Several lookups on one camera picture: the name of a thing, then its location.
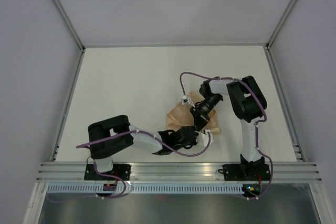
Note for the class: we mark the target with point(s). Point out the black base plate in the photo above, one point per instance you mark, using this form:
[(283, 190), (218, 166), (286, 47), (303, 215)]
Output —
[(236, 172), (122, 171)]

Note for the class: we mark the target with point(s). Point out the left aluminium frame post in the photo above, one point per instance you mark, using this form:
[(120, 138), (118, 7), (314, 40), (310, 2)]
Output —
[(68, 24)]

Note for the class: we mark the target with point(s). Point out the right side aluminium rail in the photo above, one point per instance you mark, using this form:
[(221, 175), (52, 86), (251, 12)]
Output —
[(284, 105)]

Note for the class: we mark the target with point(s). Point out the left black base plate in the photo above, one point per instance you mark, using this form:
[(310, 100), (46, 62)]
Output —
[(122, 171)]

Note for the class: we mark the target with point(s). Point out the aluminium rail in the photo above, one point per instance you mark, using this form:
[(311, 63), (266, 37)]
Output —
[(67, 105), (71, 172), (284, 105)]

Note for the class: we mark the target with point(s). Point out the front aluminium rail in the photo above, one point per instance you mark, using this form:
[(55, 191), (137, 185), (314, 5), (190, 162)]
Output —
[(71, 172)]

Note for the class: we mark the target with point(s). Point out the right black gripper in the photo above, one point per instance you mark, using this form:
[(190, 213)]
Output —
[(200, 117)]

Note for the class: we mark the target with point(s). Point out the peach cloth napkin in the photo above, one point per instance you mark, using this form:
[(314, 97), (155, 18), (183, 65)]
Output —
[(180, 116)]

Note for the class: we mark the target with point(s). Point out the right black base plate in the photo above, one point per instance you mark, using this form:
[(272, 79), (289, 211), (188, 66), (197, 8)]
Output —
[(236, 172)]

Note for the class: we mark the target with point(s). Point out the left side aluminium rail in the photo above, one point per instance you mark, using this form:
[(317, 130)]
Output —
[(67, 105)]

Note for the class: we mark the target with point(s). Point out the white slotted cable duct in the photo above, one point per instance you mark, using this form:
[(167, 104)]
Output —
[(146, 188)]

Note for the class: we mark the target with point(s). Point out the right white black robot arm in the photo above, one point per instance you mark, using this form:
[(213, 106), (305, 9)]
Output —
[(249, 105)]

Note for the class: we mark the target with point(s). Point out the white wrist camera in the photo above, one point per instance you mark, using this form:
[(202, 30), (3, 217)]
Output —
[(185, 100), (204, 138)]

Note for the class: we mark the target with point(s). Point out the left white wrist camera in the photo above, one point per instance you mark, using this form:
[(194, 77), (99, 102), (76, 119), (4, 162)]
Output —
[(204, 138)]

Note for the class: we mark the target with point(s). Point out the aluminium frame post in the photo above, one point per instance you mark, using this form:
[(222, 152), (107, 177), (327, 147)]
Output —
[(282, 21), (68, 24)]

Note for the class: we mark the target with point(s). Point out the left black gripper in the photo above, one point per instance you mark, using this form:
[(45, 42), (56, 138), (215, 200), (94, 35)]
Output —
[(193, 142)]

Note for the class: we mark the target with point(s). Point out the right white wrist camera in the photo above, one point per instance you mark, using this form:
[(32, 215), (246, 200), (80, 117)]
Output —
[(185, 100)]

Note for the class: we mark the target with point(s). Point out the right aluminium frame post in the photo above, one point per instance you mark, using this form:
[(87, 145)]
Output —
[(282, 21)]

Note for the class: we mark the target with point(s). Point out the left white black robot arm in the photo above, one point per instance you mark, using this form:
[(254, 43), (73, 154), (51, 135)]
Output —
[(113, 135)]

